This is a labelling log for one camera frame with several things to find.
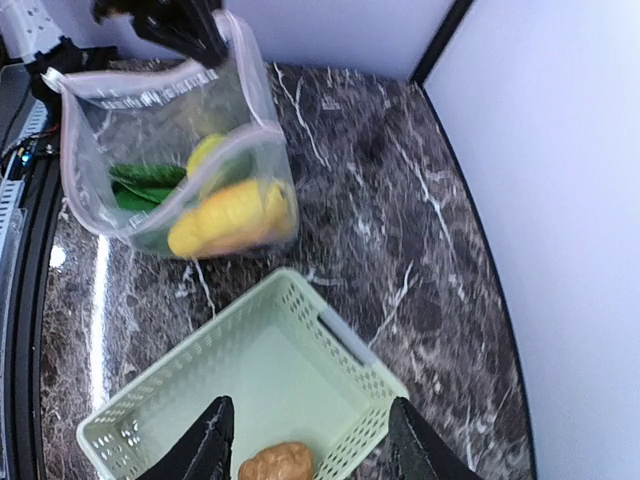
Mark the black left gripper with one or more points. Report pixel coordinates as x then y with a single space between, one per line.
183 26

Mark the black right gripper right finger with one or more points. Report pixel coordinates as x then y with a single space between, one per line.
417 451

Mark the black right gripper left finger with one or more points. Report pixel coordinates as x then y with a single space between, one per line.
205 450

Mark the brown potato toy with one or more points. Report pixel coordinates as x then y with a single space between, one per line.
284 461

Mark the yellow lemon toy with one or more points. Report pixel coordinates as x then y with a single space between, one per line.
208 145

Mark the light green plastic basket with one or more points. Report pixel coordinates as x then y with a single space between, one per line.
293 368

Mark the clear dotted zip top bag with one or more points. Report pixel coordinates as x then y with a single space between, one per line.
163 126

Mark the green bok choy toy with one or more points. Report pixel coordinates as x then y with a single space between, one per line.
142 188

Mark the black front rail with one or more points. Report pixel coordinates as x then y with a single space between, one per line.
32 241

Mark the white slotted cable duct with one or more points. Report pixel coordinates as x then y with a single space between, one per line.
21 156

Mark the right black frame post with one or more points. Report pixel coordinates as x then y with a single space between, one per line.
440 40

